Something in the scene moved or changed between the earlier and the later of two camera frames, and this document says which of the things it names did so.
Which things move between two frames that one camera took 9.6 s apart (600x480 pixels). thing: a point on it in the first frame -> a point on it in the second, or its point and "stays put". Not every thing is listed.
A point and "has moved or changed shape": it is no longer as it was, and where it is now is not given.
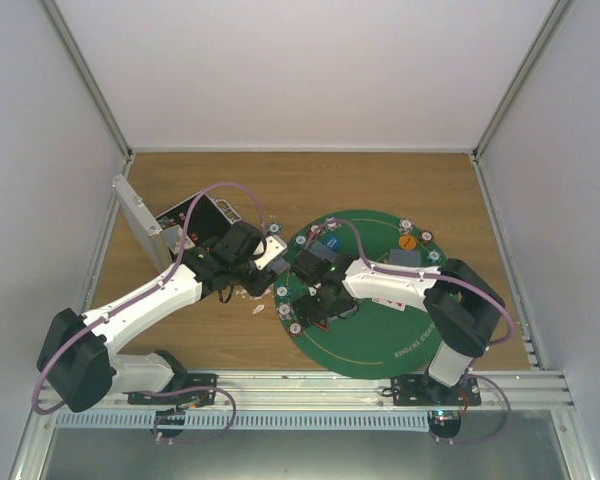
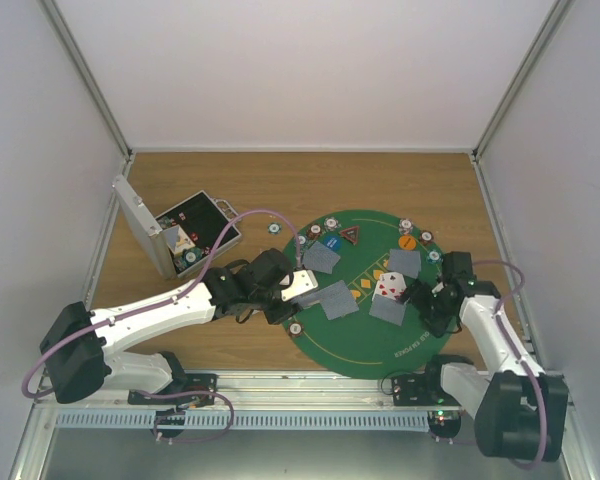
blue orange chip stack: (405, 226) stays put
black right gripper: (315, 315) -> (416, 291)
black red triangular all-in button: (322, 324) -> (351, 234)
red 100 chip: (426, 236) stays put
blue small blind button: (333, 242) stays put
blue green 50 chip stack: (274, 228) stays put
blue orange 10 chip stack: (331, 223) stays put
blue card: (398, 256) stays put
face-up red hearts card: (400, 305) has moved or changed shape
